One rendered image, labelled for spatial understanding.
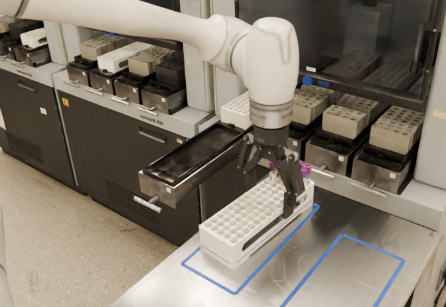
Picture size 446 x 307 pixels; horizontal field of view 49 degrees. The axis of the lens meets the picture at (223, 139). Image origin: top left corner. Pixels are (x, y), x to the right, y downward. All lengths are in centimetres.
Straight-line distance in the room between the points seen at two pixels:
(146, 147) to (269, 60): 117
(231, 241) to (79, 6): 54
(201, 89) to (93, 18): 105
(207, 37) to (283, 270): 50
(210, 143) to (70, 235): 120
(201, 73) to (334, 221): 82
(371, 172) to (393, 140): 11
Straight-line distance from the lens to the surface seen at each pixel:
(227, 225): 105
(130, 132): 205
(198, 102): 183
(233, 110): 156
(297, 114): 156
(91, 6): 77
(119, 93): 200
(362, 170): 144
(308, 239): 112
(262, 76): 93
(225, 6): 161
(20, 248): 253
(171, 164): 141
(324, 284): 103
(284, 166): 106
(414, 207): 144
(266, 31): 92
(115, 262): 231
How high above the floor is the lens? 156
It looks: 30 degrees down
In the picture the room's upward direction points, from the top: 2 degrees counter-clockwise
